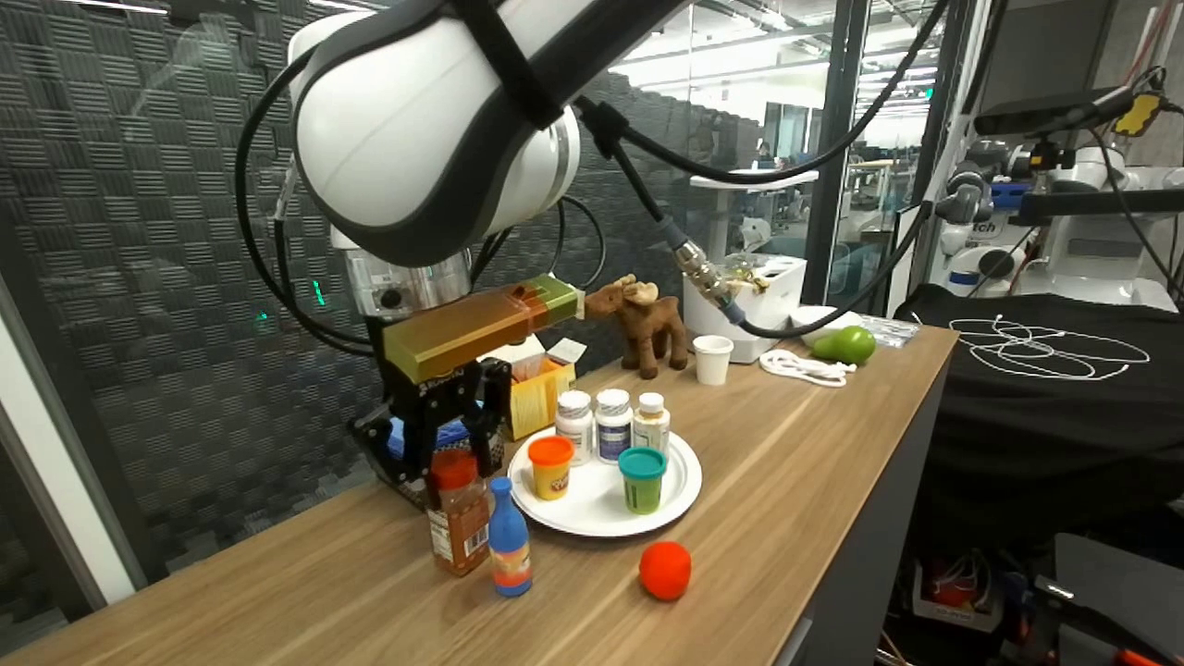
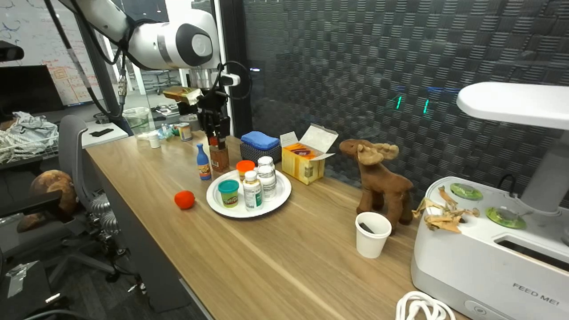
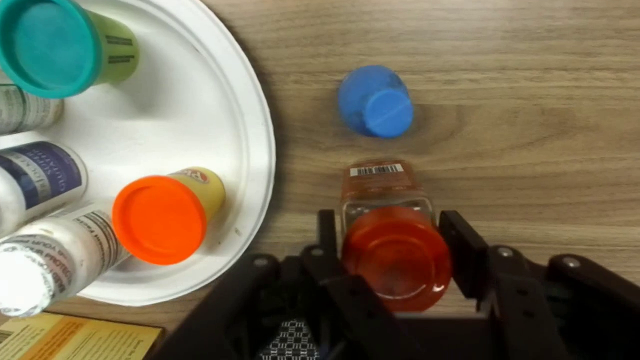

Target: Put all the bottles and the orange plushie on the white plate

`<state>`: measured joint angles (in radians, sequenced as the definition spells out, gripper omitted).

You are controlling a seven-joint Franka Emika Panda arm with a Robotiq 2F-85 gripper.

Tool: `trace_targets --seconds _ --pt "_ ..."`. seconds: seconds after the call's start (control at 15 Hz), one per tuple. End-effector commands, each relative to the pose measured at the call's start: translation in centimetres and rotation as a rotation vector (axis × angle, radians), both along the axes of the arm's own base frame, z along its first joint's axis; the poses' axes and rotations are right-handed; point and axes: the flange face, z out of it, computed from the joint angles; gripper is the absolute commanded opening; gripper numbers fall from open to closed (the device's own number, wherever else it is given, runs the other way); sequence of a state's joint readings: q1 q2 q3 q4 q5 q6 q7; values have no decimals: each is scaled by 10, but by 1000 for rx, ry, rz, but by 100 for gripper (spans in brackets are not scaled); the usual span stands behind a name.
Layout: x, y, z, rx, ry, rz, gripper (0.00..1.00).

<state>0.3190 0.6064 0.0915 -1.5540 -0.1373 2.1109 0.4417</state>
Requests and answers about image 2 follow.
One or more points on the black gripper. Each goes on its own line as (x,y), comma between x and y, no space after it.
(213,106)

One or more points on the spice jar orange lid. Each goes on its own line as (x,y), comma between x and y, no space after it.
(219,160)

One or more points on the yellow tub orange lid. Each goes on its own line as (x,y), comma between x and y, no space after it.
(244,165)

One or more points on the small tub teal lid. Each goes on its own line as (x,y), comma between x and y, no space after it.
(228,193)

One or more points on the pill bottle green label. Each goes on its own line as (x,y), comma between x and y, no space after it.
(252,193)

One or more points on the pill bottle dark blue label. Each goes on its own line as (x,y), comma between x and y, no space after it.
(270,185)

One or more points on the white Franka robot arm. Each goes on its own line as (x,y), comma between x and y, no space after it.
(171,41)

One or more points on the white paper plate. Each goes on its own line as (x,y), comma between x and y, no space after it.
(276,201)

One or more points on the small labelled tin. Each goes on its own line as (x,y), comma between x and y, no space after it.
(185,131)

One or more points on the blue bottle orange label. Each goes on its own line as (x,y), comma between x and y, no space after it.
(203,165)

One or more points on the blue folded cloth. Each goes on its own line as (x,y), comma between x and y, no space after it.
(260,140)

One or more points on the grey woven basket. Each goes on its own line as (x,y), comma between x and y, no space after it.
(260,156)

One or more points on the orange plush ball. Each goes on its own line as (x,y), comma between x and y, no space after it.
(183,199)

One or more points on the clear glass jar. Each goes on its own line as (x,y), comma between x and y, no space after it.
(137,117)

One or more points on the open yellow cardboard box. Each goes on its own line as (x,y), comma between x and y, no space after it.
(304,165)

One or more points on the black office chair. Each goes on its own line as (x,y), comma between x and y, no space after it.
(71,153)

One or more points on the brown moose plush toy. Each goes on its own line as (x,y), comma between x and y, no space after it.
(379,183)

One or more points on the brown round plush toy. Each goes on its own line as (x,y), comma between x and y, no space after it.
(53,186)

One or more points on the white foam cup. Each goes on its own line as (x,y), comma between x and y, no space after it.
(372,236)

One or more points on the grey white cloth heap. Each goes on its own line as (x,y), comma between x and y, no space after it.
(28,138)

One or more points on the dried brown plant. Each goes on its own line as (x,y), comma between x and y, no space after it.
(441,217)

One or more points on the green plant pod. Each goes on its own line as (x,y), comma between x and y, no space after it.
(505,217)
(466,190)

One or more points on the white smart garden appliance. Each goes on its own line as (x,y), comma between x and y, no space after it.
(473,266)

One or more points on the black slanted stand post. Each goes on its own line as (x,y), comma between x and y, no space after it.
(100,76)

